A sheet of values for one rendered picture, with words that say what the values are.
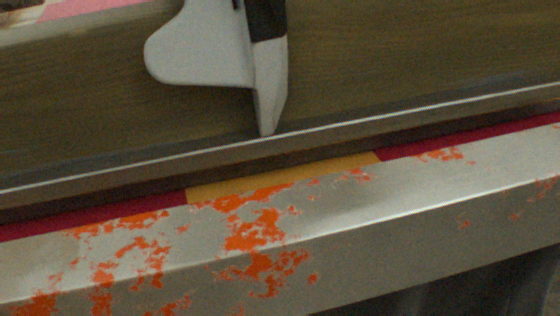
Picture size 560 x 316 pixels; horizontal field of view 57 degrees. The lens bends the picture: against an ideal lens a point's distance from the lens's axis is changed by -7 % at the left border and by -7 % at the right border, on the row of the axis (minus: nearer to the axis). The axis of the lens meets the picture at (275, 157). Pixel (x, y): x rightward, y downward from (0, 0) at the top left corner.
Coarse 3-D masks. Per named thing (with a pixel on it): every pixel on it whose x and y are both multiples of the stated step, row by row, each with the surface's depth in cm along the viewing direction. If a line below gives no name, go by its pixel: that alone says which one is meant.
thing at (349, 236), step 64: (256, 192) 22; (320, 192) 21; (384, 192) 21; (448, 192) 20; (512, 192) 20; (0, 256) 20; (64, 256) 19; (128, 256) 19; (192, 256) 19; (256, 256) 19; (320, 256) 19; (384, 256) 20; (448, 256) 21; (512, 256) 22
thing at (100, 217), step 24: (72, 0) 77; (96, 0) 75; (120, 0) 72; (144, 0) 70; (168, 192) 29; (48, 216) 28; (72, 216) 28; (96, 216) 28; (120, 216) 28; (0, 240) 27
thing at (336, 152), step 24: (456, 120) 31; (480, 120) 31; (504, 120) 32; (336, 144) 30; (360, 144) 30; (384, 144) 31; (216, 168) 29; (240, 168) 29; (264, 168) 30; (96, 192) 28; (120, 192) 28; (144, 192) 29; (0, 216) 28; (24, 216) 28
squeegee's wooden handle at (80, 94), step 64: (320, 0) 25; (384, 0) 25; (448, 0) 26; (512, 0) 27; (0, 64) 23; (64, 64) 24; (128, 64) 24; (320, 64) 26; (384, 64) 27; (448, 64) 28; (512, 64) 29; (0, 128) 24; (64, 128) 25; (128, 128) 26; (192, 128) 26
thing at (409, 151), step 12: (516, 120) 32; (528, 120) 32; (540, 120) 32; (552, 120) 32; (456, 132) 32; (468, 132) 32; (480, 132) 31; (492, 132) 31; (504, 132) 31; (396, 144) 31; (408, 144) 31; (420, 144) 31; (432, 144) 31; (444, 144) 31; (456, 144) 30; (384, 156) 30; (396, 156) 30
